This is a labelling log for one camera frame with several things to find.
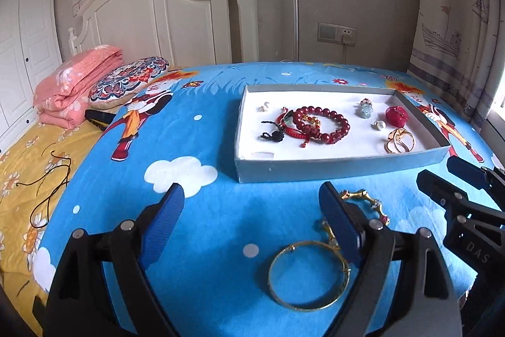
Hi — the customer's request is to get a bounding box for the black yellow strap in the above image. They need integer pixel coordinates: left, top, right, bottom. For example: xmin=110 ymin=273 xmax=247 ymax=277
xmin=84 ymin=108 xmax=117 ymax=131

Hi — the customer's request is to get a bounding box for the yellow floral bed sheet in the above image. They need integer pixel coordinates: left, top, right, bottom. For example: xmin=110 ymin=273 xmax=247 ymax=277
xmin=1 ymin=122 xmax=101 ymax=336

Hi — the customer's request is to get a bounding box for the white wardrobe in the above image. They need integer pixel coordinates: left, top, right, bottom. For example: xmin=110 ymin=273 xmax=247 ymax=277
xmin=0 ymin=0 xmax=62 ymax=154

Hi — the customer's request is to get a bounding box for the white plug and cable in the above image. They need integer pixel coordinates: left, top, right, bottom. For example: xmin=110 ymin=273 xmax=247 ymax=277
xmin=340 ymin=33 xmax=355 ymax=64

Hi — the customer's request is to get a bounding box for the silver metal pole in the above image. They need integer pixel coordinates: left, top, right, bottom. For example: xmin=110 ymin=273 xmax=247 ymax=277
xmin=293 ymin=0 xmax=300 ymax=62

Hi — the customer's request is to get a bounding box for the ship print curtain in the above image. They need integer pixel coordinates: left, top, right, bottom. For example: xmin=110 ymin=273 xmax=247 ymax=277
xmin=407 ymin=0 xmax=504 ymax=130

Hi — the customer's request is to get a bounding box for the black cord on bed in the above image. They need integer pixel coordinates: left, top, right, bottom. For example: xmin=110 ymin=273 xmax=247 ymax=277
xmin=15 ymin=149 xmax=73 ymax=229

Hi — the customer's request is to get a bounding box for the gold double ring bangle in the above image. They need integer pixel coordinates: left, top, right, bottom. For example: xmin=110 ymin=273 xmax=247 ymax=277
xmin=384 ymin=128 xmax=416 ymax=154

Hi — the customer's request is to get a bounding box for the clear crystal pendant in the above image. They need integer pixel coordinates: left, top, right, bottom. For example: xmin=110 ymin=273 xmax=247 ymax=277
xmin=356 ymin=98 xmax=373 ymax=119

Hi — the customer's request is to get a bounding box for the wall switch socket panel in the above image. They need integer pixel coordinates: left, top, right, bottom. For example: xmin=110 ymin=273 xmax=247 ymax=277
xmin=318 ymin=22 xmax=357 ymax=47

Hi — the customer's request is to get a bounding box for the white pearl earring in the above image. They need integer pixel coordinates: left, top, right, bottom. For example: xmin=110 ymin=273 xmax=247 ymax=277
xmin=372 ymin=121 xmax=387 ymax=131
xmin=258 ymin=102 xmax=270 ymax=112

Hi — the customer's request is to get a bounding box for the white bed headboard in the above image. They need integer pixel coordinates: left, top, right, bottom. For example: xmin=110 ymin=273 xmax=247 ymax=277
xmin=68 ymin=0 xmax=259 ymax=68

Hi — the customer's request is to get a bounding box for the red bead bracelet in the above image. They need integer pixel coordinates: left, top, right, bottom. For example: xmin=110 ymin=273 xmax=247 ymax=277
xmin=291 ymin=105 xmax=351 ymax=146

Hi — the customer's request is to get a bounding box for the blue cartoon tablecloth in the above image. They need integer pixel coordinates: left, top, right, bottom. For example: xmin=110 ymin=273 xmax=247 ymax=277
xmin=33 ymin=63 xmax=504 ymax=336

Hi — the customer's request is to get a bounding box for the red flower hair clip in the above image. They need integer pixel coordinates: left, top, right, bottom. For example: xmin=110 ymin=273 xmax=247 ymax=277
xmin=385 ymin=106 xmax=409 ymax=128

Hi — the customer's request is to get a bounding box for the grey shallow tray box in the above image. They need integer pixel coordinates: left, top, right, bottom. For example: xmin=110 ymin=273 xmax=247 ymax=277
xmin=235 ymin=85 xmax=449 ymax=183

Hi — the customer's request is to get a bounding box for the gold bamboo bangle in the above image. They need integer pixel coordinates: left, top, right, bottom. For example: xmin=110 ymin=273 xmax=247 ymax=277
xmin=322 ymin=190 xmax=390 ymax=250

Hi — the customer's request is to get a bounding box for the pink folded quilt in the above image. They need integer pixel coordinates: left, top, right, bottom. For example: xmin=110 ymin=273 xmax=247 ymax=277
xmin=33 ymin=45 xmax=123 ymax=129

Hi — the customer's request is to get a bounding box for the patterned round pillow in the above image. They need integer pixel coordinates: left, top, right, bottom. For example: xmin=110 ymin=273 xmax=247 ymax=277
xmin=88 ymin=57 xmax=169 ymax=110

